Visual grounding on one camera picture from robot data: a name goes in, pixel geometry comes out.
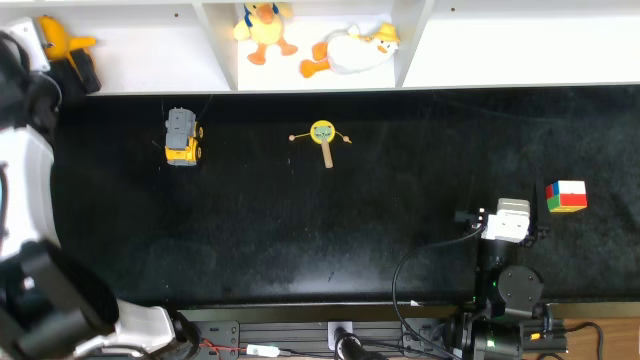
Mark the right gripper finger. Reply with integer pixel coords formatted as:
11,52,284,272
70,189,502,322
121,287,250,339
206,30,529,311
533,180,551,240

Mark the many-coloured puzzle cube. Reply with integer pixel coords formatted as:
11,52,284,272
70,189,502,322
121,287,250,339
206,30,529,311
544,180,589,214

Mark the white shelf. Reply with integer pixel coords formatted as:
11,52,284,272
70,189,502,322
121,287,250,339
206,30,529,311
0,0,640,96

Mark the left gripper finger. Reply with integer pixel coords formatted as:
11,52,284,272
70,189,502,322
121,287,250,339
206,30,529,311
49,48,104,96

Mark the yellow rattle drum toy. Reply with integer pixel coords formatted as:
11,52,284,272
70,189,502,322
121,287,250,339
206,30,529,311
288,119,353,170

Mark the orange dinosaur toy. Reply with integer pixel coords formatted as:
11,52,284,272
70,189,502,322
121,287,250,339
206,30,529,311
36,14,97,72

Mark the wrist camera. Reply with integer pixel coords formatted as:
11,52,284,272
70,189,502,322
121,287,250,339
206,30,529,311
481,197,532,244
3,17,52,74

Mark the grey and yellow toy truck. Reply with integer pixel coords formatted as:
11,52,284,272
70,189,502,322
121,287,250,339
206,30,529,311
164,107,205,168

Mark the yellow plush duck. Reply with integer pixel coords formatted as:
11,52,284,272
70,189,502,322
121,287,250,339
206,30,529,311
233,2,299,66

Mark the white plush duck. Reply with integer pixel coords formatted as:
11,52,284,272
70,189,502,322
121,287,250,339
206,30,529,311
299,22,401,79

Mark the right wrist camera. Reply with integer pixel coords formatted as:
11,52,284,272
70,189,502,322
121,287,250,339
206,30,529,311
481,197,532,244

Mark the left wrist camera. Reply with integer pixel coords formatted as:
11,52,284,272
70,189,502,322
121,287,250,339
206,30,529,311
3,17,52,74

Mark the black cable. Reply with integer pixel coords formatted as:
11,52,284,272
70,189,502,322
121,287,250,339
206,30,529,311
391,209,489,360

